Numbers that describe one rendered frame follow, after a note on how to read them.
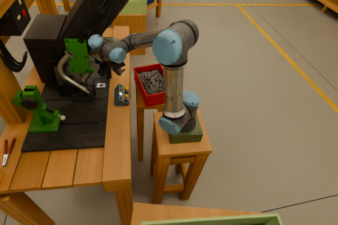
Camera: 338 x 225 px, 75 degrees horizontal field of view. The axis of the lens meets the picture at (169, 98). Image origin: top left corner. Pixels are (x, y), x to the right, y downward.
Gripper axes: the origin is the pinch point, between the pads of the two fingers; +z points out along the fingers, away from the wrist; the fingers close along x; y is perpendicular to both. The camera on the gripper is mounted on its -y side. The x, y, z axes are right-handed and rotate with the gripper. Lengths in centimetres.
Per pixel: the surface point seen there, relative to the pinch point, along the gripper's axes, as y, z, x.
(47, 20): -16, -23, 48
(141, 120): -9.1, 37.0, -19.0
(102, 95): -17.5, 6.4, -1.2
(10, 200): -80, -13, -34
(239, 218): 8, -4, -102
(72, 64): -18.1, -16.7, 13.1
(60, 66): -23.3, -21.0, 13.2
